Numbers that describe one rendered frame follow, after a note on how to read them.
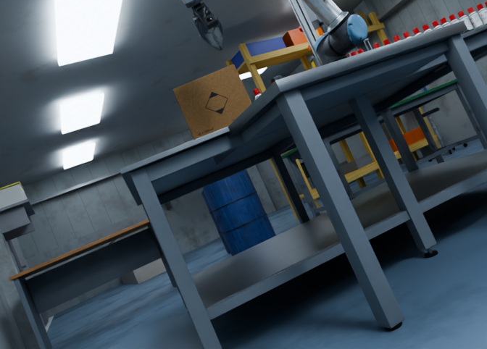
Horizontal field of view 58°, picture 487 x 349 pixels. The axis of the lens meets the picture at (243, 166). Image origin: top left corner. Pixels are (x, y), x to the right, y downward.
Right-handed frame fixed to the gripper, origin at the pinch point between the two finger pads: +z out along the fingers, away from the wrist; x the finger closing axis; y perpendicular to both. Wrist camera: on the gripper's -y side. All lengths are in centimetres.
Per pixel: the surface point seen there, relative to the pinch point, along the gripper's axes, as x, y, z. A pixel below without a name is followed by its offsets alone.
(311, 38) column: -54, 55, 39
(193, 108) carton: 21.7, 15.1, 21.6
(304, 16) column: -58, 64, 29
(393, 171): -36, -30, 76
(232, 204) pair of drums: 40, 242, 234
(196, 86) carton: 15.0, 19.9, 15.4
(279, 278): 29, -46, 76
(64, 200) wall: 368, 757, 339
